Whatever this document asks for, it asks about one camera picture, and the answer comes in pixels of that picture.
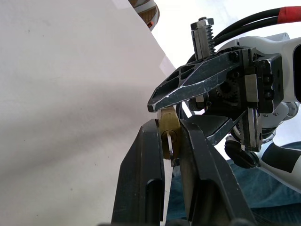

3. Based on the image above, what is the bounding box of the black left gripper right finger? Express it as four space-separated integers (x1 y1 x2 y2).
178 118 256 226

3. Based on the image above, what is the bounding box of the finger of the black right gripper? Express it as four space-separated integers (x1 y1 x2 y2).
185 109 246 142
147 48 246 113

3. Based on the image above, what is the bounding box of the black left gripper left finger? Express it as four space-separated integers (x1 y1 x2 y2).
111 119 166 226

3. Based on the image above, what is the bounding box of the small silver key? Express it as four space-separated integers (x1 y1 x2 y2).
166 130 181 167

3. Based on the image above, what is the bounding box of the brass padlock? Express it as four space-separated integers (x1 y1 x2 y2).
158 107 182 161

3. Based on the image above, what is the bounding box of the brown striped round object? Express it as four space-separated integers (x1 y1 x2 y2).
132 0 161 32

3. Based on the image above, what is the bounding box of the white table cloth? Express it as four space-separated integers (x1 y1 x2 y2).
0 0 176 226

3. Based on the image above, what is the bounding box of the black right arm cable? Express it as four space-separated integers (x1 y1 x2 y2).
185 6 301 68

